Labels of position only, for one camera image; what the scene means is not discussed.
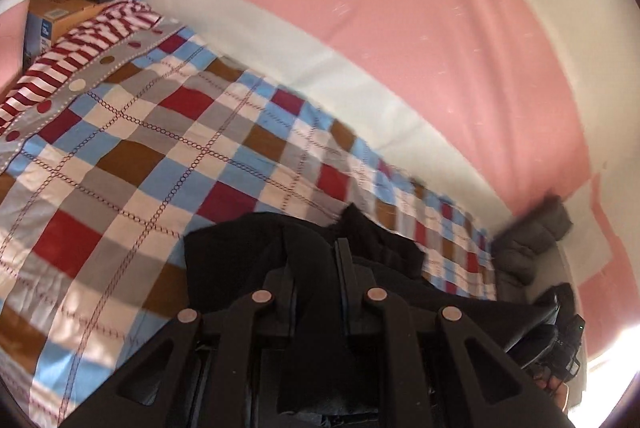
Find large black jacket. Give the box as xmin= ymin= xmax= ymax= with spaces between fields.
xmin=182 ymin=201 xmax=559 ymax=428

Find person's right hand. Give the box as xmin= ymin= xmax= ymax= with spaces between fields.
xmin=533 ymin=370 xmax=570 ymax=413

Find grey quilted cushion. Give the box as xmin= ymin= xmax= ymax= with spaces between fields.
xmin=490 ymin=194 xmax=573 ymax=289

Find checkered patchwork bed sheet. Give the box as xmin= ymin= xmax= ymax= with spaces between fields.
xmin=1 ymin=19 xmax=497 ymax=427

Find red white striped cloth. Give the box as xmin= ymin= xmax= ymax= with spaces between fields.
xmin=1 ymin=0 xmax=162 ymax=133

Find brown cardboard box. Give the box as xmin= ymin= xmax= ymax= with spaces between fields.
xmin=23 ymin=0 xmax=106 ymax=70

